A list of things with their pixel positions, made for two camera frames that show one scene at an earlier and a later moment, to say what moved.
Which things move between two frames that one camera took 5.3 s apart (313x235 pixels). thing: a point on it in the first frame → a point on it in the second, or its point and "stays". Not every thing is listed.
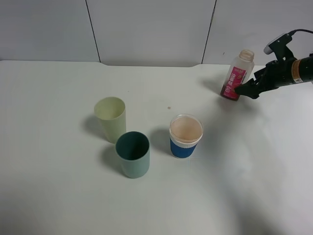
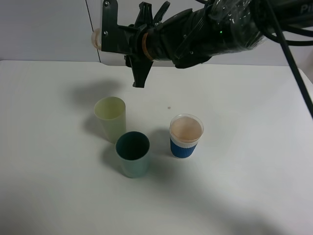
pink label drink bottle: (240, 71) → (97, 38)
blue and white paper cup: (185, 131) stays
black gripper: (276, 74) → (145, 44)
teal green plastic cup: (133, 148) stays
